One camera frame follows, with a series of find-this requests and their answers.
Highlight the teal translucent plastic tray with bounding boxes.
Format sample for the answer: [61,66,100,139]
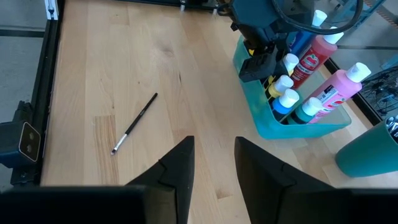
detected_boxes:
[233,35,353,140]

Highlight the small golden yellow paint bottle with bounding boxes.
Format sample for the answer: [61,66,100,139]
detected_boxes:
[266,74,295,102]

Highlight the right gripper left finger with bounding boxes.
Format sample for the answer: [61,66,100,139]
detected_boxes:
[0,136,196,224]

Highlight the large pink paint bottle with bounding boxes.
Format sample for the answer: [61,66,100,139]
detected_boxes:
[309,62,372,124]

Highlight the dark green cup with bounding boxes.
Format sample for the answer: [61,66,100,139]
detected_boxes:
[335,115,398,178]

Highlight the black twin-lens camera box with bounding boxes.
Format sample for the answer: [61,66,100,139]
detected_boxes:
[0,119,42,169]

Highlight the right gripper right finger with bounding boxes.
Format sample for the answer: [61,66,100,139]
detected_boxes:
[234,136,398,224]

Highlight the black floor fan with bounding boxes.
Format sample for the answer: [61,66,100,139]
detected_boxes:
[360,65,398,118]

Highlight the black crossbar silver brackets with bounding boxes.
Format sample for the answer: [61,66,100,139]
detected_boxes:
[44,0,59,21]

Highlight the small blue paint bottle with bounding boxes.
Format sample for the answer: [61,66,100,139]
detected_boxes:
[271,88,300,121]

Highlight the large red paint bottle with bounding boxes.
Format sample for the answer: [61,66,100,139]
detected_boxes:
[290,26,345,90]

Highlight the small lemon yellow paint bottle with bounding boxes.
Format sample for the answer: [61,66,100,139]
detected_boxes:
[264,53,300,85]

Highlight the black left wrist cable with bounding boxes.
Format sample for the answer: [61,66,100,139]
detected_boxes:
[272,0,364,35]

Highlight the small green paint bottle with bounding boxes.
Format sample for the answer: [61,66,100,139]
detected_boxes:
[290,96,325,125]

